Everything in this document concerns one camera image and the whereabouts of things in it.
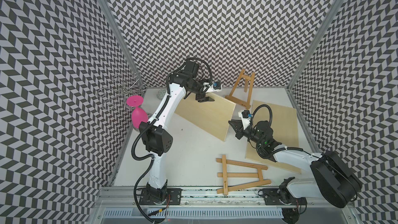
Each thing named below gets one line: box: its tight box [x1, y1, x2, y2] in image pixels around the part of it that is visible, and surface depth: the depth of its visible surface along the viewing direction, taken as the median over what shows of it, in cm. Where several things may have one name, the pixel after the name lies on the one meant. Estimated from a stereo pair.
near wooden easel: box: [216, 154, 272, 196], surface depth 80 cm
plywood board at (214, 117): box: [174, 92, 237, 142], surface depth 79 cm
